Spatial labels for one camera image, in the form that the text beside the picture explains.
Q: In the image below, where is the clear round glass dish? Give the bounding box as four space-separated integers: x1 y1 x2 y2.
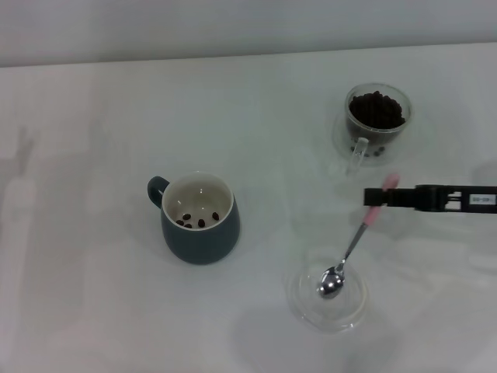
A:
287 260 369 333

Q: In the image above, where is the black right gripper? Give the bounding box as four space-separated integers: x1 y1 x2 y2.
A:
363 184 497 215

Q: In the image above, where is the dark blue ceramic mug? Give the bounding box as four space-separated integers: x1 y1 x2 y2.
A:
147 170 242 267

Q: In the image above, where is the coffee bean pile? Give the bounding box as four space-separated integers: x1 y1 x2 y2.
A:
348 90 407 144

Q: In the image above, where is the pink-handled metal spoon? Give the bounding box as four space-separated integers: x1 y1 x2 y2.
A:
317 173 401 300

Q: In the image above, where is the clear double-wall glass cup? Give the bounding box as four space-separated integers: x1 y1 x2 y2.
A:
344 82 412 178

